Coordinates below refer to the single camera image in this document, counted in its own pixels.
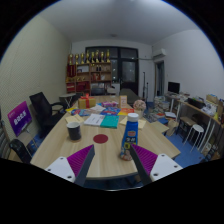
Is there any beige envelope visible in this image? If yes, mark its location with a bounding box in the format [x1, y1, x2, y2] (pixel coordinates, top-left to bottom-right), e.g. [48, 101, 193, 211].
[118, 115, 147, 130]

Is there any colourful flat brochure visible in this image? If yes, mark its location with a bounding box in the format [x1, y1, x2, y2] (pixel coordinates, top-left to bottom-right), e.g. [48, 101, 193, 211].
[69, 108, 96, 117]

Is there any black tripod stand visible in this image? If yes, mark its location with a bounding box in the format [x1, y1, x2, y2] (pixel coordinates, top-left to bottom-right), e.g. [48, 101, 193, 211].
[142, 71, 150, 100]

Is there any wooden shelf unit with trophies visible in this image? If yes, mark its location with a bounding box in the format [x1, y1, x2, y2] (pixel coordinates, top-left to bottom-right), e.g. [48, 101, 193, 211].
[65, 49, 113, 94]

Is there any black bag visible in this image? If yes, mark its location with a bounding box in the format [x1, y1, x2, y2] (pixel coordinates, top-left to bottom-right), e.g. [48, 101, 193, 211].
[8, 138, 33, 165]

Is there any beige standing carton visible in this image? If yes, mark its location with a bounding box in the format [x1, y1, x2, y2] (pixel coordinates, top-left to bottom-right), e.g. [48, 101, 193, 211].
[118, 95, 129, 109]

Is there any yellow gift box red ribbon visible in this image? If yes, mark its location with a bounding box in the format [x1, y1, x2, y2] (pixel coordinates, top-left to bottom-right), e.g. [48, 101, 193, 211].
[77, 93, 97, 110]

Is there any orange book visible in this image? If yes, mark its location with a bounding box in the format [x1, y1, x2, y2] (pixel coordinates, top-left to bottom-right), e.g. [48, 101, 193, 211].
[117, 107, 135, 117]

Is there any pink flower bouquet pot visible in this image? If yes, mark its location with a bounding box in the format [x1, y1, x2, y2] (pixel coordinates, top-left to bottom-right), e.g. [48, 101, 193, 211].
[132, 99, 147, 118]

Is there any blue drink bottle white cap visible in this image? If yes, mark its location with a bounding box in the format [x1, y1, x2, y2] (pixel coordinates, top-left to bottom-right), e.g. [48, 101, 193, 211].
[120, 112, 140, 162]

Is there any purple sign board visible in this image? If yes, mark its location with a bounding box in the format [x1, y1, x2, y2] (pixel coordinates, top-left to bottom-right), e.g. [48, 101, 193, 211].
[7, 100, 33, 138]

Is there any black mug white inside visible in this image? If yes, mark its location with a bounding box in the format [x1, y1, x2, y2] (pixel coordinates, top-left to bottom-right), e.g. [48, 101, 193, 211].
[66, 120, 83, 142]

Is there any flat round red coaster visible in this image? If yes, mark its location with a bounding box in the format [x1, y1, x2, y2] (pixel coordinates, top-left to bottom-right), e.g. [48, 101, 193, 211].
[92, 133, 109, 145]

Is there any yellow folder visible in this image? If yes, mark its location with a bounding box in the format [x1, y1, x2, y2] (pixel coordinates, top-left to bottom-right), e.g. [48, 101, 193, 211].
[65, 106, 79, 114]

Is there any computer monitor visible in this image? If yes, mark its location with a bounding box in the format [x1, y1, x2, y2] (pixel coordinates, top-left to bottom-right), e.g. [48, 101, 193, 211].
[167, 81, 181, 95]

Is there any cluttered wooden side desk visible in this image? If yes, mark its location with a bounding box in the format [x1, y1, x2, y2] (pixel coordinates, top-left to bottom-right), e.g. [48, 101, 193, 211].
[164, 93, 224, 158]

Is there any black office chair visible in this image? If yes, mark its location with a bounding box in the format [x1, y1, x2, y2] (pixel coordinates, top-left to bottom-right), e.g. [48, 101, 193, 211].
[29, 91, 68, 138]

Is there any dark glass door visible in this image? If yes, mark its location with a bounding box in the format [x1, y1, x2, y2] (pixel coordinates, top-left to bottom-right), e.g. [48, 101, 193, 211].
[85, 46, 140, 96]

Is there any white paper booklet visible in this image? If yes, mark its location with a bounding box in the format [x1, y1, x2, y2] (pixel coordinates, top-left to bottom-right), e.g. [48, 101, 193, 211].
[83, 113, 106, 127]

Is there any teal book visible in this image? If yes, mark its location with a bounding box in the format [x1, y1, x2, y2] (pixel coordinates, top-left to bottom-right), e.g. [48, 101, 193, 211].
[99, 114, 120, 129]

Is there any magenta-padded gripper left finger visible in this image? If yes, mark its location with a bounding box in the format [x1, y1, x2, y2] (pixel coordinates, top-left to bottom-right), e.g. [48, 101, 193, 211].
[44, 144, 96, 188]

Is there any small white folding table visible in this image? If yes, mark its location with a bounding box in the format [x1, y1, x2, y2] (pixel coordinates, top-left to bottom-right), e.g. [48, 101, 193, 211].
[59, 93, 78, 109]

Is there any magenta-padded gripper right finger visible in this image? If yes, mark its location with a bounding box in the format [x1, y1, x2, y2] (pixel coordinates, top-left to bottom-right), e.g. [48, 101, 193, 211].
[129, 143, 184, 186]

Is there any white air conditioner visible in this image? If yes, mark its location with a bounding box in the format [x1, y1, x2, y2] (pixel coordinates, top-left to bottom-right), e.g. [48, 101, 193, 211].
[152, 48, 167, 59]

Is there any white round stool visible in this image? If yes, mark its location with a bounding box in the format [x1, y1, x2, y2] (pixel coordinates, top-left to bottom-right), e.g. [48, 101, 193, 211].
[183, 123, 205, 151]

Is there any blue colourful book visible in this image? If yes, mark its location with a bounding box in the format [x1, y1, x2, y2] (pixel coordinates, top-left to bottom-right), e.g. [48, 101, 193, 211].
[99, 106, 122, 116]

